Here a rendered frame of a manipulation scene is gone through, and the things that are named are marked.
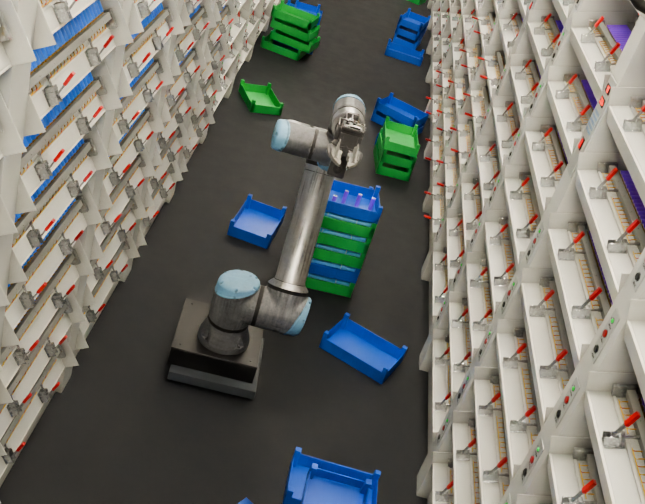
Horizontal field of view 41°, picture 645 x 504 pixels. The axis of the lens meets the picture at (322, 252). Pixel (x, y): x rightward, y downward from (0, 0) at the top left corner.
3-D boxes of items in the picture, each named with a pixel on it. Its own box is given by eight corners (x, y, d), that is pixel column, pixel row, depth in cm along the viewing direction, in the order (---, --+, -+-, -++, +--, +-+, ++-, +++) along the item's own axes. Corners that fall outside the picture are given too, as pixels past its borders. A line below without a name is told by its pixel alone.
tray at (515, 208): (517, 278, 262) (519, 251, 257) (503, 189, 314) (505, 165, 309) (585, 280, 260) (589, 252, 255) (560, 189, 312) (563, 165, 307)
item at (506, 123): (501, 177, 322) (504, 143, 315) (492, 116, 374) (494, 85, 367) (557, 178, 320) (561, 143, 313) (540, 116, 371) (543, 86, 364)
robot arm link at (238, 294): (212, 300, 321) (222, 261, 312) (256, 312, 322) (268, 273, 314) (205, 324, 308) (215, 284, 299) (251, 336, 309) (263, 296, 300)
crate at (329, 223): (304, 223, 368) (309, 207, 364) (305, 200, 385) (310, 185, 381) (371, 239, 373) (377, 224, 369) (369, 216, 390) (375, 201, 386)
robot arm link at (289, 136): (277, 116, 310) (278, 112, 243) (311, 125, 311) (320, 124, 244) (269, 147, 311) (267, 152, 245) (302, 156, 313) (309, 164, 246)
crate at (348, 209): (309, 207, 364) (314, 191, 360) (310, 185, 381) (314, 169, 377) (377, 224, 369) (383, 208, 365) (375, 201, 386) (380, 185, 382)
